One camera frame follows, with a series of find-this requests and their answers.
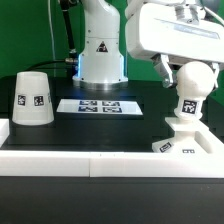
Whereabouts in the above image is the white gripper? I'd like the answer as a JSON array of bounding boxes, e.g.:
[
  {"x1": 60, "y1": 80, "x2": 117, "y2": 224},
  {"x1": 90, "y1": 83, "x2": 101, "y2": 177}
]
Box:
[{"x1": 125, "y1": 3, "x2": 224, "y2": 91}]

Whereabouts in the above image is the white lamp bulb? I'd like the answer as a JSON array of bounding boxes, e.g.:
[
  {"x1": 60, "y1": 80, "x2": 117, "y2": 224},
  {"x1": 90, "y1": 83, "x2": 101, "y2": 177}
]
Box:
[{"x1": 174, "y1": 62, "x2": 213, "y2": 121}]

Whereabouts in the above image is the white lamp base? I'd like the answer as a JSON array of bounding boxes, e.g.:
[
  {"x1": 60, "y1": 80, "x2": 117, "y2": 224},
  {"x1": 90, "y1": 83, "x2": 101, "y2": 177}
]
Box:
[{"x1": 152, "y1": 117, "x2": 212, "y2": 155}]

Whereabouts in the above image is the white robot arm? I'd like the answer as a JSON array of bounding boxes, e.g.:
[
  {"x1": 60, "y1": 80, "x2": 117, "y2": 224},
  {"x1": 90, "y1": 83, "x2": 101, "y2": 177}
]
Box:
[{"x1": 73, "y1": 0, "x2": 224, "y2": 90}]

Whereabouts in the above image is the white lamp shade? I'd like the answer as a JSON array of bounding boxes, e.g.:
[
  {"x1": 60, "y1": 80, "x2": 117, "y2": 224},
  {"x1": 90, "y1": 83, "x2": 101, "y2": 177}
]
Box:
[{"x1": 12, "y1": 71, "x2": 54, "y2": 126}]

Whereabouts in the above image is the white marker tag sheet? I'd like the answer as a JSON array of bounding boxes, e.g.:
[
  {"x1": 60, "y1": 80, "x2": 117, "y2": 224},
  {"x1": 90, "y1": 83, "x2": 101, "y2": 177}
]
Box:
[{"x1": 57, "y1": 99, "x2": 142, "y2": 116}]

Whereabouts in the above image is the black cable hose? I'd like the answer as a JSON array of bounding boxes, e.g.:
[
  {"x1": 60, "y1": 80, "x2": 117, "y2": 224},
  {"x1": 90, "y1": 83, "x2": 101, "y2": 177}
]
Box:
[{"x1": 26, "y1": 0, "x2": 80, "y2": 72}]

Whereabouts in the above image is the white thin cable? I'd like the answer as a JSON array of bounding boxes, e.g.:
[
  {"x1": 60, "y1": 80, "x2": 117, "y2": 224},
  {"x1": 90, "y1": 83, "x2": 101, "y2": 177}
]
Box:
[{"x1": 47, "y1": 0, "x2": 57, "y2": 62}]

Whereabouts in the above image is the white front wall bar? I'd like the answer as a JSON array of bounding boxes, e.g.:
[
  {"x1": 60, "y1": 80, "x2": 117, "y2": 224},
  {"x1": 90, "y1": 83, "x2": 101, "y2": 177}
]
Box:
[{"x1": 0, "y1": 150, "x2": 224, "y2": 178}]

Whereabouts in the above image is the white left wall bar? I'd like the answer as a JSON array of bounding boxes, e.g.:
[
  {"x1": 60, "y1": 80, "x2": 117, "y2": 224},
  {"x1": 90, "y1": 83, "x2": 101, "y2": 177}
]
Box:
[{"x1": 0, "y1": 119, "x2": 10, "y2": 147}]

